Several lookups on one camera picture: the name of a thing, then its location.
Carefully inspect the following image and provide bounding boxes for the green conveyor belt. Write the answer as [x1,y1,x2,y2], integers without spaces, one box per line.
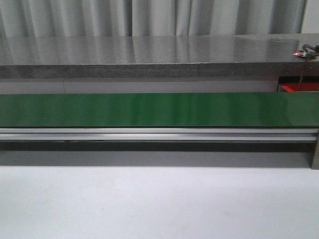
[0,92,319,127]

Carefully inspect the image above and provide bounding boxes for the grey stone-top counter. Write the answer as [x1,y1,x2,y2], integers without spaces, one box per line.
[0,33,319,79]

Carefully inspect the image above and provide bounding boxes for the red and black wires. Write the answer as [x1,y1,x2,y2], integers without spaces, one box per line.
[298,44,319,92]

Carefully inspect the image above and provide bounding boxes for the grey conveyor support post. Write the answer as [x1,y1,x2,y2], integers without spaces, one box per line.
[311,136,319,170]

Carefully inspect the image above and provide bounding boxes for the red bin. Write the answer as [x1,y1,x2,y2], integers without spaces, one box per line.
[281,82,319,92]

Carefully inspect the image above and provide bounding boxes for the aluminium conveyor frame rail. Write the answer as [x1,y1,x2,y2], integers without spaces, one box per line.
[0,127,319,142]

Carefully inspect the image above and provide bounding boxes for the small circuit board red LED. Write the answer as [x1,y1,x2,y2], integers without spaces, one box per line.
[293,50,315,58]

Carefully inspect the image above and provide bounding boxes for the grey pleated curtain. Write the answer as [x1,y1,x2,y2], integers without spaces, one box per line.
[0,0,306,37]

